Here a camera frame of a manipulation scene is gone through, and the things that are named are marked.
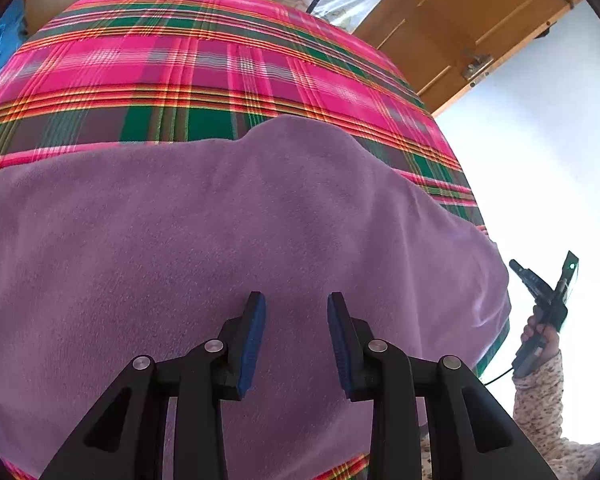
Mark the person's right hand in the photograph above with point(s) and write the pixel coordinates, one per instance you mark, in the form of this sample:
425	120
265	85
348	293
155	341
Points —
547	342

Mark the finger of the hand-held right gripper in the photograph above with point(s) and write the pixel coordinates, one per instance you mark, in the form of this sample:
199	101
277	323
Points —
532	282

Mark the person's right forearm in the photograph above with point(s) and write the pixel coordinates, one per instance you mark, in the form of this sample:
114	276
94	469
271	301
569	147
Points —
540	400

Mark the metal door latch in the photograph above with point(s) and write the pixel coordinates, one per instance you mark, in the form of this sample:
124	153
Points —
477	65

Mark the pink green plaid blanket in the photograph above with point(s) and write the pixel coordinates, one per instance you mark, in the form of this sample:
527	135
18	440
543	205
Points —
180	60

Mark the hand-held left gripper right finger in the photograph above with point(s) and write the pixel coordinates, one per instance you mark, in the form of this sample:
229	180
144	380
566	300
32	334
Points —
337	345

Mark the purple fleece garment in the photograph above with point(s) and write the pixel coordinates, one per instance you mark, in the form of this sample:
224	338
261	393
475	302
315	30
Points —
180	235

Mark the wooden door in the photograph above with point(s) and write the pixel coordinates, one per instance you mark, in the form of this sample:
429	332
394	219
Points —
455	20

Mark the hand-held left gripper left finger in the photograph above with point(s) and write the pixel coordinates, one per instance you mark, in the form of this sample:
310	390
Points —
252	345

